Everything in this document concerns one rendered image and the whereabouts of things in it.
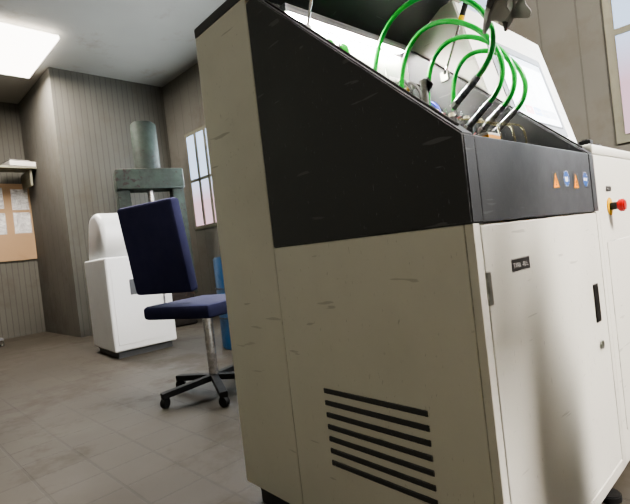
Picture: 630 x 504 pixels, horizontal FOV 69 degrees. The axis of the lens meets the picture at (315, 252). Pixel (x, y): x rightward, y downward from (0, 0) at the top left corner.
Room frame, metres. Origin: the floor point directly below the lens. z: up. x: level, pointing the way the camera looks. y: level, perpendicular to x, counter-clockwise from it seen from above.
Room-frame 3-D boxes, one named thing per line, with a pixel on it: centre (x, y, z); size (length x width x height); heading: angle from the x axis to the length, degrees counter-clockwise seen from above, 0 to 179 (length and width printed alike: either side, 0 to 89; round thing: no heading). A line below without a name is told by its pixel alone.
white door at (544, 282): (1.03, -0.53, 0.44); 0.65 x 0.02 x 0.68; 132
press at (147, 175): (5.73, 1.97, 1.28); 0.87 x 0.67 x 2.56; 135
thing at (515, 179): (1.05, -0.52, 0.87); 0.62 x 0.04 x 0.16; 132
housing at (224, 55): (1.80, -0.31, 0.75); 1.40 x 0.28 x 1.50; 132
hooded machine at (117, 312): (4.37, 1.82, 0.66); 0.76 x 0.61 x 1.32; 44
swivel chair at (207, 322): (2.65, 0.69, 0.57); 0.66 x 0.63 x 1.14; 130
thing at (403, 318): (1.25, -0.34, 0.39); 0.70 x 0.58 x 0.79; 132
